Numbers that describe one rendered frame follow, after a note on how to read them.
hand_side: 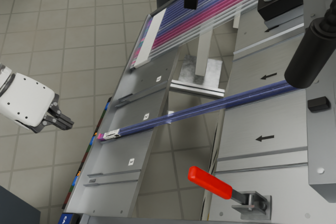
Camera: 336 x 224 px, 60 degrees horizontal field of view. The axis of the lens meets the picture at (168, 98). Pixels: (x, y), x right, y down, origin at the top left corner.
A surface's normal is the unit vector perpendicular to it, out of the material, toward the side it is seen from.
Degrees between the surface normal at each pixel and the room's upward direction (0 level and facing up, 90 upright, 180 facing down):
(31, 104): 48
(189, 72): 0
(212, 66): 0
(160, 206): 0
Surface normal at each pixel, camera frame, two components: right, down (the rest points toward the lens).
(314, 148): -0.68, -0.54
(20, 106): 0.67, -0.16
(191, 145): 0.00, -0.56
